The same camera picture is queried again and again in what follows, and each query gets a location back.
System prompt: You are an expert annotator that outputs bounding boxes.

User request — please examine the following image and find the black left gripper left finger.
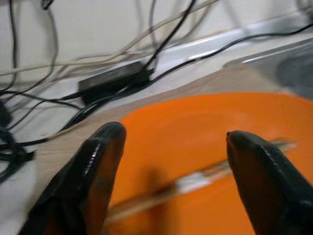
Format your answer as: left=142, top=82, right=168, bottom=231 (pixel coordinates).
left=19, top=121, right=127, bottom=235

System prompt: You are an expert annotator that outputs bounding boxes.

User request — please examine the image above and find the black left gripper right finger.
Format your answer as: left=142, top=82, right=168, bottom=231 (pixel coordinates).
left=226, top=130, right=313, bottom=235

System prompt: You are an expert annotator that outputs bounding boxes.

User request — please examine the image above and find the wooden chopstick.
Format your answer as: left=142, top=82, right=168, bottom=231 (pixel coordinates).
left=106, top=168, right=233, bottom=223
left=109, top=139, right=298, bottom=216

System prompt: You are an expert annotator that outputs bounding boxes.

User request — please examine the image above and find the black power adapter brick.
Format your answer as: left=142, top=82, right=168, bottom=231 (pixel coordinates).
left=78, top=60, right=155, bottom=105

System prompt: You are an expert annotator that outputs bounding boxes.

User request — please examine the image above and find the orange plastic bowl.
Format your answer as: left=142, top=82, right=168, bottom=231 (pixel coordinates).
left=102, top=92, right=313, bottom=235

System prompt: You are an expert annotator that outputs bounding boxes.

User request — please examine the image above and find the stainless steel sink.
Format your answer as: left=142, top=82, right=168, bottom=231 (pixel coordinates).
left=224, top=9, right=313, bottom=101

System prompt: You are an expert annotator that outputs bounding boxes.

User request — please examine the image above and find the black power cable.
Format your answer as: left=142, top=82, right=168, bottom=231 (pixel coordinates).
left=145, top=0, right=198, bottom=73
left=43, top=0, right=61, bottom=76

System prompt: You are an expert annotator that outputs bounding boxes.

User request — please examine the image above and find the thin black adapter cable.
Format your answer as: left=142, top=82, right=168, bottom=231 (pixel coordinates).
left=146, top=22, right=313, bottom=83

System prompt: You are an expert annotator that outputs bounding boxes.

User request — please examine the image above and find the white cable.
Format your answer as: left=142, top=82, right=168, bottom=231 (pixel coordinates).
left=0, top=0, right=221, bottom=76

